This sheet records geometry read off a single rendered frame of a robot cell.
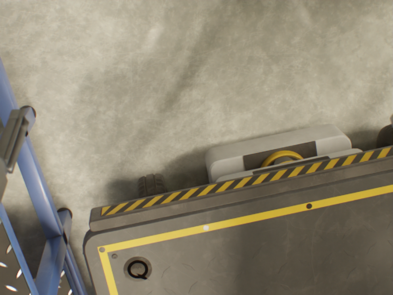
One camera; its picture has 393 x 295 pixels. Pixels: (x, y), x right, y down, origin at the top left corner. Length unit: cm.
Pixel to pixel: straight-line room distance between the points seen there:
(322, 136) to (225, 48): 25
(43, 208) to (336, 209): 51
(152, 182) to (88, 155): 17
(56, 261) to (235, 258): 31
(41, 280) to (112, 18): 48
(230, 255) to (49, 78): 49
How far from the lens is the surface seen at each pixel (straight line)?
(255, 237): 98
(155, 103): 122
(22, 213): 131
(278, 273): 102
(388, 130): 124
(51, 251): 113
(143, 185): 115
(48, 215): 116
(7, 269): 91
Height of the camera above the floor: 118
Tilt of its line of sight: 71 degrees down
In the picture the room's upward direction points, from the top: 164 degrees clockwise
